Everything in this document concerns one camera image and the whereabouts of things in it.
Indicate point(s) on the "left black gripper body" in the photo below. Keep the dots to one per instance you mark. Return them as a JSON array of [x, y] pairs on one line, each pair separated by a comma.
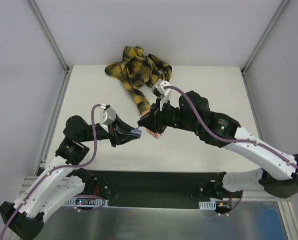
[[113, 135]]

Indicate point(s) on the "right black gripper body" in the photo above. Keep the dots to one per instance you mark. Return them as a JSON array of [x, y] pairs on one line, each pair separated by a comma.
[[158, 118]]

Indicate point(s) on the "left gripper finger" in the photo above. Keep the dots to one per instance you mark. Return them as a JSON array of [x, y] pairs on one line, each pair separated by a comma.
[[121, 126], [123, 138]]

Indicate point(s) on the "purple nail polish bottle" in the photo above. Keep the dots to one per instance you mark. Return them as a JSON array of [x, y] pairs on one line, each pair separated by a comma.
[[137, 132]]

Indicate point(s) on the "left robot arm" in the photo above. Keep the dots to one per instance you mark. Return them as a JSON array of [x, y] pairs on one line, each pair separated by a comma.
[[65, 176]]

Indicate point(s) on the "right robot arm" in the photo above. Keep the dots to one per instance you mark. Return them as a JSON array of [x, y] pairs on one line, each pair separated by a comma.
[[277, 172]]

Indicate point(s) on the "mannequin hand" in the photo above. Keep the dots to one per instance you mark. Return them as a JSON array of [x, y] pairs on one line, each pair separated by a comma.
[[153, 134]]

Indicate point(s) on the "yellow plaid shirt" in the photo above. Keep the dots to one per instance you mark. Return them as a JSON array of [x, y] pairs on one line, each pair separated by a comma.
[[136, 70]]

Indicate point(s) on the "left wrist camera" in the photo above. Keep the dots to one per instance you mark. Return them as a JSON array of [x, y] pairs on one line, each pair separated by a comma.
[[107, 117]]

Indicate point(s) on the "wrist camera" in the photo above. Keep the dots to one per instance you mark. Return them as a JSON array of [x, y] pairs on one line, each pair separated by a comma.
[[107, 117], [161, 92]]

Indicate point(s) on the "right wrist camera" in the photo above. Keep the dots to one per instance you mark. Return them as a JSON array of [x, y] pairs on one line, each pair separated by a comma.
[[161, 92]]

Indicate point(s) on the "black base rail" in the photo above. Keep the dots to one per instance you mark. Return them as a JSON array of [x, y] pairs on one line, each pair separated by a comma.
[[173, 190]]

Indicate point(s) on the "left white cable duct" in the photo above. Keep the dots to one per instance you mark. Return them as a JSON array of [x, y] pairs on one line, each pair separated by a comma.
[[85, 202]]

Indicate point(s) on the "white cable duct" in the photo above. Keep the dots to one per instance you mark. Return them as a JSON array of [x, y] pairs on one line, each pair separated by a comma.
[[85, 202], [214, 205]]

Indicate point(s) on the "left aluminium frame post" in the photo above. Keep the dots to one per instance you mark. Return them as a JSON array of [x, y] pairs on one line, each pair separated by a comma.
[[48, 34]]

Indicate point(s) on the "aluminium frame post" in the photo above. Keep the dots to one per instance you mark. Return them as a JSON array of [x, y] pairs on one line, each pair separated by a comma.
[[266, 33], [48, 34]]

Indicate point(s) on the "right white cable duct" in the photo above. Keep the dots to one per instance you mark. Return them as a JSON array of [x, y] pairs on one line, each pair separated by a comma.
[[214, 205]]

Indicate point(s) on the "right aluminium frame post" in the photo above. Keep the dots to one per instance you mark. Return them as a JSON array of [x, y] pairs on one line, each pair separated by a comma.
[[266, 33]]

